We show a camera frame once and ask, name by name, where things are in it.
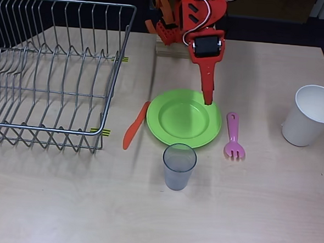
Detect green plastic plate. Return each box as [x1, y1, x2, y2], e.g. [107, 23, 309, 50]
[144, 86, 225, 151]

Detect pink plastic fork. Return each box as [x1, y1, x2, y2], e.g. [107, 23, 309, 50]
[222, 111, 249, 162]

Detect orange plastic knife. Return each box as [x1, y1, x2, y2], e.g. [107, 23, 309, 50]
[122, 100, 151, 152]

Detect translucent grey plastic cup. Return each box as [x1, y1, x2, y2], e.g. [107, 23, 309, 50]
[160, 142, 199, 192]

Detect stacked wooden base boards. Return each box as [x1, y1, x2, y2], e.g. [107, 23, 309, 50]
[154, 34, 197, 59]

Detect light orange clamp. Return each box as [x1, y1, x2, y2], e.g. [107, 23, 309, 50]
[144, 0, 178, 35]

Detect brown partition board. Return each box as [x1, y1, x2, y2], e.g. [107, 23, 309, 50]
[226, 0, 316, 21]

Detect white paper cup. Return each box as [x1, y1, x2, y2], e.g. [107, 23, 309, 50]
[280, 82, 324, 149]

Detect white servo cable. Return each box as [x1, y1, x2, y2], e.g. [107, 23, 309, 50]
[182, 0, 214, 47]

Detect metal wire dish rack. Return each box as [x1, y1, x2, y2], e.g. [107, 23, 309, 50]
[0, 0, 138, 156]

